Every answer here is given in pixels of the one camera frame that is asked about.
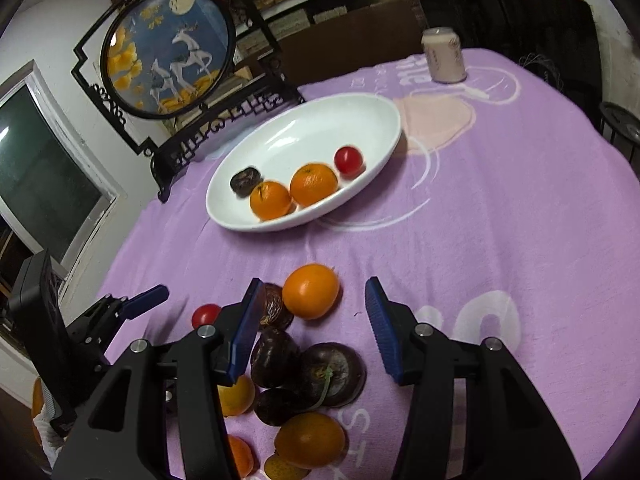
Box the red cherry tomato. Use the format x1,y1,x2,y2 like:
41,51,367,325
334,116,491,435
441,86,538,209
191,304,221,330
333,145,364,178

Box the smooth orange fruit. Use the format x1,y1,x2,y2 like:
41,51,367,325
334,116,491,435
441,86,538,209
282,263,341,321

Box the small orange mandarin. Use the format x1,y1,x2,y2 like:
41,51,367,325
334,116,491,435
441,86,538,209
250,181,295,221

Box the large orange mandarin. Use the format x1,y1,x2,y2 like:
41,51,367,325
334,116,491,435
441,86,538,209
290,162,338,207
274,412,346,469

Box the small yellow orange fruit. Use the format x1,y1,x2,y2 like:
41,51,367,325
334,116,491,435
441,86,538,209
218,375,256,417

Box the grey knitted sleeve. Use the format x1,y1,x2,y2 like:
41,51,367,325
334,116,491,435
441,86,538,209
32,377,65,468

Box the yellowish small fruit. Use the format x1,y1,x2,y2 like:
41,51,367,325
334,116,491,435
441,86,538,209
264,454,310,480

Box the white ceramic plate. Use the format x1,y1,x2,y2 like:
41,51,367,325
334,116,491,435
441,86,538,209
205,93,401,232

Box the purple printed tablecloth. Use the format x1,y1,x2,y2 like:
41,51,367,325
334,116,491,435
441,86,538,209
101,50,639,479

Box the black carved screen stand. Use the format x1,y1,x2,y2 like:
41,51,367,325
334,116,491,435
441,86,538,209
72,0,303,202

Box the round deer painting screen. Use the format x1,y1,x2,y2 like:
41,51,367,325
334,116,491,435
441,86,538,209
100,0,235,120

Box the dark stool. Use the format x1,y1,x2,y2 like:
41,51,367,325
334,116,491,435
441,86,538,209
599,102,639,164

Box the pink beverage can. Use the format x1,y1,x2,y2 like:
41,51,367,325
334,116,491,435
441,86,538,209
421,27,468,84

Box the window frame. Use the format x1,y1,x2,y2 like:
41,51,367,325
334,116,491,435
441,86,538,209
1,61,119,278

